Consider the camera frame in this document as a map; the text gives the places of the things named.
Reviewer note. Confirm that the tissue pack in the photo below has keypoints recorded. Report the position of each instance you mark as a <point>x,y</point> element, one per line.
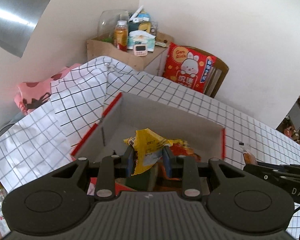
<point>142,38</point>

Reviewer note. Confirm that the row of shoes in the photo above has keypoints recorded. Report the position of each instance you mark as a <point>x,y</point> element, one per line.
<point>290,132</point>

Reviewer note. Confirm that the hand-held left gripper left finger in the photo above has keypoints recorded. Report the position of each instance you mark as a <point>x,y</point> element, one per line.
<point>130,162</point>

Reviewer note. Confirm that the green snack packet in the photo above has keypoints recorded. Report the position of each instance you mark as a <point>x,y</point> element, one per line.
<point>140,182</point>

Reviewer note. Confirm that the wooden chair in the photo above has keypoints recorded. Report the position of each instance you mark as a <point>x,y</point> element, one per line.
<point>221,70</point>

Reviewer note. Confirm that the green yellow desk organizer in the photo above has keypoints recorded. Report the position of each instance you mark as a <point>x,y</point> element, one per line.
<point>145,27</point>

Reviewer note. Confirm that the white wardrobe cabinet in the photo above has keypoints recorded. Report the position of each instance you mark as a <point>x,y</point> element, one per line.
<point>298,116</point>

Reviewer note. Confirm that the small clear-wrapped snack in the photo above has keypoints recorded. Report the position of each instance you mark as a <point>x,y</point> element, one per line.
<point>248,158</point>

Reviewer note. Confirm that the pink printed cloth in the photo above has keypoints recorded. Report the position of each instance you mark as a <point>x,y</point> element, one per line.
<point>32,92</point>

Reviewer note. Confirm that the orange drink bottle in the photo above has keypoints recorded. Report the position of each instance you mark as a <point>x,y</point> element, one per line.
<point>121,37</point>

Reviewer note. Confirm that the white marker pen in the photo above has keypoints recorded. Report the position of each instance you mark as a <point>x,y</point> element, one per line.
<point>137,12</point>

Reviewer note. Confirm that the maroon snack packet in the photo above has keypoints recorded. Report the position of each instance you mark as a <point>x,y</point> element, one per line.
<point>181,147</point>

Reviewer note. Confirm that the white checkered tablecloth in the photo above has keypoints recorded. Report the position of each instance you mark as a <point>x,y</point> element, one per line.
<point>190,105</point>

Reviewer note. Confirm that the white digital timer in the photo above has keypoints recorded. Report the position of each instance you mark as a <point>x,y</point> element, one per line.
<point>140,50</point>

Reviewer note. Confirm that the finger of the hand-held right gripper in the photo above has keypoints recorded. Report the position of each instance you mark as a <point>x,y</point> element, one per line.
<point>277,167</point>
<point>262,173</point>

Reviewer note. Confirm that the yellow snack packet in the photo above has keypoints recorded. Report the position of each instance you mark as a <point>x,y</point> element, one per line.
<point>147,150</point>

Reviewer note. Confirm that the wooden side cabinet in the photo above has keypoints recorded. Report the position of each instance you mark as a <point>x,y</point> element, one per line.
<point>152,60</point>

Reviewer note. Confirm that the silver desk lamp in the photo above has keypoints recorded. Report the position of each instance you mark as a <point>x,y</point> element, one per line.
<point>12,17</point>

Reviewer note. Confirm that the red cardboard box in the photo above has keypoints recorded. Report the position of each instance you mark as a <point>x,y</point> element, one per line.
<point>165,115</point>

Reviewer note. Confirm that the flat printed packet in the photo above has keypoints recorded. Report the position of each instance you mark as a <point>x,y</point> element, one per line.
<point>162,42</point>

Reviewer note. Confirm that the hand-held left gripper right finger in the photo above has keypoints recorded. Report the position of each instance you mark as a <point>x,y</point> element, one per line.
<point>167,162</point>

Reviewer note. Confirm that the red rabbit print cushion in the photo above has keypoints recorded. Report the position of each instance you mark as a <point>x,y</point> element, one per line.
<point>187,67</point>

